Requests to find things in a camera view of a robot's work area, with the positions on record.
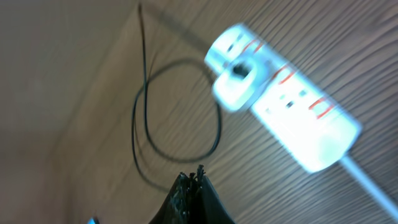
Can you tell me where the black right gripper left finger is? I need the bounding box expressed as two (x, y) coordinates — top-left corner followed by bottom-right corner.
(149, 172), (192, 224)

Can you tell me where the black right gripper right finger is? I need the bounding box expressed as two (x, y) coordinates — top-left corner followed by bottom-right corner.
(188, 164), (235, 224)

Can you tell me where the Samsung Galaxy smartphone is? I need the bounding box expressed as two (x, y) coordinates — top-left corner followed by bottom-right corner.
(87, 217), (100, 224)

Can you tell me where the black USB charging cable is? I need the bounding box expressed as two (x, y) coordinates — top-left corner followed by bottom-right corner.
(131, 2), (223, 194)

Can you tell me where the white power strip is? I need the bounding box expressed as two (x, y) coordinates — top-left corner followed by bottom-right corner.
(204, 23), (397, 218)

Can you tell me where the white charger plug adapter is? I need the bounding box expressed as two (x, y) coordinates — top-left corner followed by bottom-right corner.
(212, 57), (271, 113)

